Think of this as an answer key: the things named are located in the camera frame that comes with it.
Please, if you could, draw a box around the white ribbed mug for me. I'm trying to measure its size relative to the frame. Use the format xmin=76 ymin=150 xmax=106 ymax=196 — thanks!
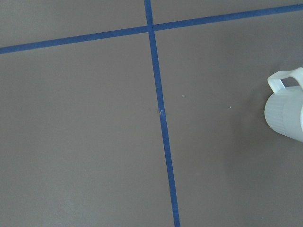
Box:
xmin=264 ymin=68 xmax=303 ymax=142

